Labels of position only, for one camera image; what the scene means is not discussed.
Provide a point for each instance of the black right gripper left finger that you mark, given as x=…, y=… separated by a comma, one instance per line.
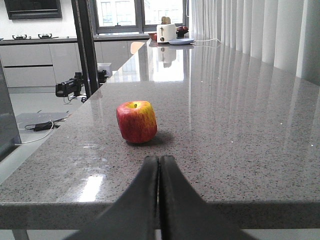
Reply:
x=132, y=216

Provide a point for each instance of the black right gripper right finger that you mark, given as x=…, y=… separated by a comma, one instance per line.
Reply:
x=184, y=215

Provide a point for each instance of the red yellow apple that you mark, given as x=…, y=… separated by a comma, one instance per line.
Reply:
x=137, y=121

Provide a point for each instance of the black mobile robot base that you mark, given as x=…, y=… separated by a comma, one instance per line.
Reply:
x=89, y=77

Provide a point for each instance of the black power adapter on floor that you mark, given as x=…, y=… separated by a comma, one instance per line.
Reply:
x=41, y=126

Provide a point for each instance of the blue plate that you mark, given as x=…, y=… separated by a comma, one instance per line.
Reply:
x=181, y=41

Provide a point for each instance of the white toaster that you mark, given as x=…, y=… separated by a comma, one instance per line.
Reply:
x=165, y=33

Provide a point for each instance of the grey kitchen cabinets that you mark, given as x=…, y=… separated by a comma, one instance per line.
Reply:
x=39, y=63

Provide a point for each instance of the white vertical blinds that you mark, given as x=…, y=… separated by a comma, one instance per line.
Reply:
x=284, y=33

